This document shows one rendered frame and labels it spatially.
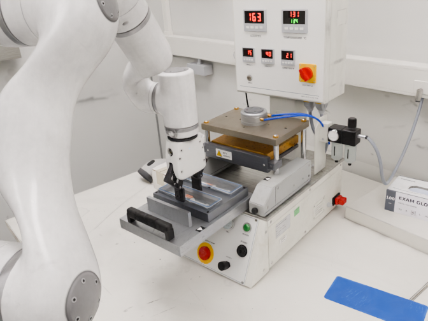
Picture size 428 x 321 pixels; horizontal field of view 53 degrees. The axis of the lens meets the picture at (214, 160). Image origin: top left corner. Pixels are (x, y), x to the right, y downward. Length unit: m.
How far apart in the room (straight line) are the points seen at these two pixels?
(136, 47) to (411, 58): 1.00
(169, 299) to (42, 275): 0.68
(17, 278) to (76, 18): 0.33
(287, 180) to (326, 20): 0.45
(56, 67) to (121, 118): 2.21
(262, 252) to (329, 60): 0.57
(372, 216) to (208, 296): 0.58
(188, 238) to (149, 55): 0.42
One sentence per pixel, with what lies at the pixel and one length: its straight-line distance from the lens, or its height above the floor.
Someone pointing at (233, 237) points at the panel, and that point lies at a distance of 1.21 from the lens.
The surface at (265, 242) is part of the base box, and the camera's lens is 1.18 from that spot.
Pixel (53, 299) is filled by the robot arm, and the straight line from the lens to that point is 0.57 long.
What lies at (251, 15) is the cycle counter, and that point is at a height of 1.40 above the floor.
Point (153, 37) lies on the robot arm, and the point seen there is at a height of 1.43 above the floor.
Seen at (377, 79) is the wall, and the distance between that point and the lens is 1.61.
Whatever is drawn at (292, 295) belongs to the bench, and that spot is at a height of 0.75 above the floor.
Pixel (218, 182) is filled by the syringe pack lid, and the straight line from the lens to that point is 1.18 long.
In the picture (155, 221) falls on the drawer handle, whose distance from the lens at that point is 1.03.
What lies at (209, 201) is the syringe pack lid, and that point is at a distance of 1.09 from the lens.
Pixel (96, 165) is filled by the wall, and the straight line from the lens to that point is 2.81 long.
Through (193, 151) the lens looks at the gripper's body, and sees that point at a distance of 1.07.
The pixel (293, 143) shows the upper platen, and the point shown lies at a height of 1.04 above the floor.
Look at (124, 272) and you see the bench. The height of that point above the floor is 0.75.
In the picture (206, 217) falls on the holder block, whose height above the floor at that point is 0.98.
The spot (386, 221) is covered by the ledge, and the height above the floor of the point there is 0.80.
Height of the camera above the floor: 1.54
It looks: 24 degrees down
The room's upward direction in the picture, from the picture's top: 5 degrees counter-clockwise
